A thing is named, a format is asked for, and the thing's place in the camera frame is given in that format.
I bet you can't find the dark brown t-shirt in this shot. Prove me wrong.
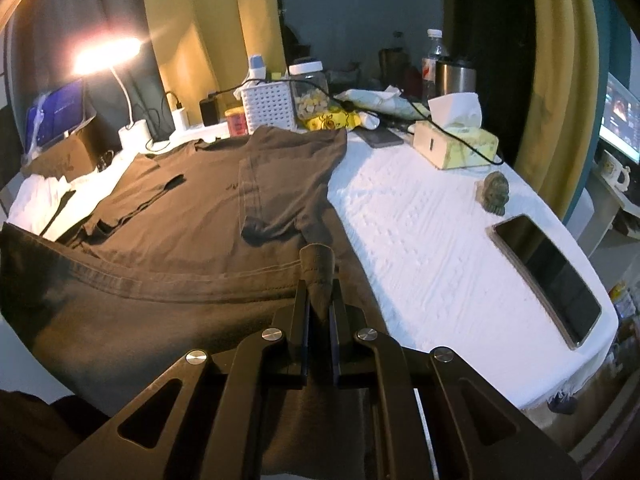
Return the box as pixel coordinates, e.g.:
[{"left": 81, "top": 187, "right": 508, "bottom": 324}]
[{"left": 1, "top": 127, "right": 385, "bottom": 479}]

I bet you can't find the black smartphone on table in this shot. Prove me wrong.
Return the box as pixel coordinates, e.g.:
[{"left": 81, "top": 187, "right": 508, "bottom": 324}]
[{"left": 488, "top": 214, "right": 602, "bottom": 350}]

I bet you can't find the white textured table cloth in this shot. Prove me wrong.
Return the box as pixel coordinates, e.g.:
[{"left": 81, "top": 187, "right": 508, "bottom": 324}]
[{"left": 26, "top": 131, "right": 618, "bottom": 408}]

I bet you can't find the small stone turtle figurine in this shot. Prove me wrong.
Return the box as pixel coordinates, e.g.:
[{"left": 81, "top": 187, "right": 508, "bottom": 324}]
[{"left": 476, "top": 171, "right": 510, "bottom": 217}]

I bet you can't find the white power strip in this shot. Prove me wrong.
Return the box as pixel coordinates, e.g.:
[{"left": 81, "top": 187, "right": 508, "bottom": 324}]
[{"left": 169, "top": 122, "right": 230, "bottom": 146}]

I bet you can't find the white mug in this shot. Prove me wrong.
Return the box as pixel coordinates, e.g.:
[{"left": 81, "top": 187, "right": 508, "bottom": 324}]
[{"left": 598, "top": 151, "right": 630, "bottom": 193}]

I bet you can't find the brown cardboard box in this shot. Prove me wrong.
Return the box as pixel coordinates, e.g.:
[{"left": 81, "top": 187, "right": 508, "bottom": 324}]
[{"left": 21, "top": 117, "right": 122, "bottom": 182}]

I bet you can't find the green tissue box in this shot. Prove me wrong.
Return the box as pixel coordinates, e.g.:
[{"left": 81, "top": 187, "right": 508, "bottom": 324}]
[{"left": 412, "top": 92, "right": 503, "bottom": 170}]

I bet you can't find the red tin can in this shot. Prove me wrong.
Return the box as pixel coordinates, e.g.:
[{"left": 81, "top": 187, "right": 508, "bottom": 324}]
[{"left": 224, "top": 106, "right": 248, "bottom": 136}]

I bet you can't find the white charger plug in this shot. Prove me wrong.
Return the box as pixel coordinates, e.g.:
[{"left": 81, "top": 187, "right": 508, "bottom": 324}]
[{"left": 171, "top": 107, "right": 190, "bottom": 131}]

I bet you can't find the black power adapter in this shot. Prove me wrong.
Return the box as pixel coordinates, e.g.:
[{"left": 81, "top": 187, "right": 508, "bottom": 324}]
[{"left": 200, "top": 94, "right": 220, "bottom": 127}]

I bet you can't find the white perforated plastic basket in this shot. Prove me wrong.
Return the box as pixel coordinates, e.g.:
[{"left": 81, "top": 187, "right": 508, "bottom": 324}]
[{"left": 233, "top": 79, "right": 296, "bottom": 134}]

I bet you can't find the dark phone near tissue box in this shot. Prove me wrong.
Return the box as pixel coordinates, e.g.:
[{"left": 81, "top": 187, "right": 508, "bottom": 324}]
[{"left": 355, "top": 127, "right": 404, "bottom": 148}]

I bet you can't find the yellow snack bag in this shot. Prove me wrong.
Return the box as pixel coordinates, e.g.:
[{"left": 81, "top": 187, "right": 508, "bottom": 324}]
[{"left": 305, "top": 110, "right": 361, "bottom": 131}]

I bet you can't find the computer monitor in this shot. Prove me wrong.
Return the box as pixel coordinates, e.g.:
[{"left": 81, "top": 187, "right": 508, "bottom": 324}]
[{"left": 600, "top": 73, "right": 640, "bottom": 165}]

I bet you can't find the clear jar with white lid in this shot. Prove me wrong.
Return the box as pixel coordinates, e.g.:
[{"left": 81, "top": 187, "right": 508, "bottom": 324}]
[{"left": 288, "top": 60, "right": 330, "bottom": 122}]

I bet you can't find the blue screen tablet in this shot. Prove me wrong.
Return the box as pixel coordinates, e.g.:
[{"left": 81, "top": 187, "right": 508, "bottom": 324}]
[{"left": 25, "top": 78, "right": 94, "bottom": 153}]

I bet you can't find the white plastic wrapper bag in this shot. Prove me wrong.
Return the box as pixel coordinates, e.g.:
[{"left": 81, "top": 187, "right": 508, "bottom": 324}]
[{"left": 334, "top": 87, "right": 431, "bottom": 122}]

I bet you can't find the steel thermos cup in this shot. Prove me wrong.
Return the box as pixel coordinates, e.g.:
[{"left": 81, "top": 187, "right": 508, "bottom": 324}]
[{"left": 436, "top": 58, "right": 476, "bottom": 96}]

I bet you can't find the white desk lamp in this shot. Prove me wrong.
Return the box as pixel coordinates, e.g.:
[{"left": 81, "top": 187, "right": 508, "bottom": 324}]
[{"left": 73, "top": 36, "right": 150, "bottom": 152}]

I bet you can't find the plastic water bottle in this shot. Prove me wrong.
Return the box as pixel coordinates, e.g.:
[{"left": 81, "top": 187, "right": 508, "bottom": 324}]
[{"left": 421, "top": 28, "right": 448, "bottom": 104}]

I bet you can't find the yellow curtain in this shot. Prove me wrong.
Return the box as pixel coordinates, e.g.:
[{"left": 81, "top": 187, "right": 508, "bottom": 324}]
[{"left": 143, "top": 0, "right": 285, "bottom": 125}]

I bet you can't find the black strap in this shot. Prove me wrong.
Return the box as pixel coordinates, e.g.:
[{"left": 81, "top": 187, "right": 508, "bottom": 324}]
[{"left": 38, "top": 187, "right": 77, "bottom": 239}]

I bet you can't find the black cable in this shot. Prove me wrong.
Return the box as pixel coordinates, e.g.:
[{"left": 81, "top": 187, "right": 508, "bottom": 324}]
[{"left": 204, "top": 77, "right": 506, "bottom": 167}]

